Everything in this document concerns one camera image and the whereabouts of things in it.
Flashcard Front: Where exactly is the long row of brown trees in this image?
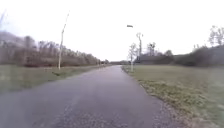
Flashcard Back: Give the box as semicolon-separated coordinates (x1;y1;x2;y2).
0;30;110;67

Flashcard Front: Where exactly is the young tree with pale trunk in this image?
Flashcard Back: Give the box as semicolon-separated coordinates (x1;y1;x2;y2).
57;11;71;71

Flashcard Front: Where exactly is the tall bare tree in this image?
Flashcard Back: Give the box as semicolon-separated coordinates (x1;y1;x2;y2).
135;31;145;63

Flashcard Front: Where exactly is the grey asphalt path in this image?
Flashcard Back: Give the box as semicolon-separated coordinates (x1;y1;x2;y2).
0;65;183;128

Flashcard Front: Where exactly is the pale street lamp post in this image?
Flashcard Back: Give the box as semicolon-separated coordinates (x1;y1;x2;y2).
126;24;135;72

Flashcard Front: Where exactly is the dark belt of trees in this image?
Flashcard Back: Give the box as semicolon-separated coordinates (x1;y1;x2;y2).
134;25;224;68

